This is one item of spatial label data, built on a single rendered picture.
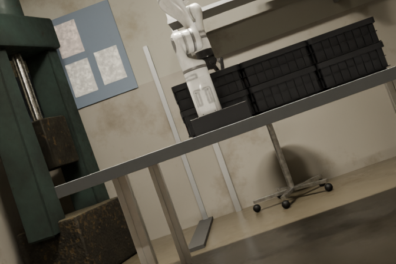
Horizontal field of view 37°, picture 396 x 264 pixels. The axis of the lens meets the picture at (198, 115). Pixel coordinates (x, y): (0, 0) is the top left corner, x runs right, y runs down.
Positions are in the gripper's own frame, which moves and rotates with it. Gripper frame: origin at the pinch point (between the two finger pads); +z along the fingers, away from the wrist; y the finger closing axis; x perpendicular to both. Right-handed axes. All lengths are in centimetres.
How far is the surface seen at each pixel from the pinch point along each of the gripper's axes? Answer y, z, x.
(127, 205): -52, 38, 4
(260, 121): -2, 21, -65
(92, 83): -54, -52, 268
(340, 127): 130, 55, 232
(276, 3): 116, -63, 237
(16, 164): -121, -3, 179
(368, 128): 151, 63, 228
